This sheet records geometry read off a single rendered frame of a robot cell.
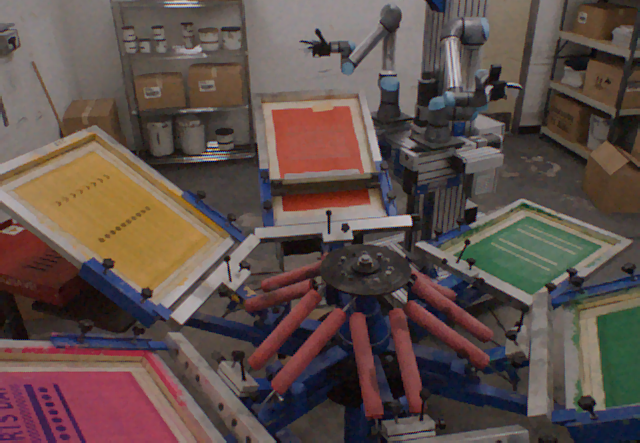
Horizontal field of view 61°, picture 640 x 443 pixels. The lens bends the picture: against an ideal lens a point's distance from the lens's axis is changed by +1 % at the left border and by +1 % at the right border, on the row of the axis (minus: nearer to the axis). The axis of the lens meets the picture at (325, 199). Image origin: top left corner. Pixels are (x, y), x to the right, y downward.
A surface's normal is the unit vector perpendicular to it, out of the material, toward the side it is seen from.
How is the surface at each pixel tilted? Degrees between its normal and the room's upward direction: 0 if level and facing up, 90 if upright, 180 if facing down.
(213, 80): 89
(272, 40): 90
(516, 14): 90
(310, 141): 32
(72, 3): 90
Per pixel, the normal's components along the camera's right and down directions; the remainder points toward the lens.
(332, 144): 0.08, -0.53
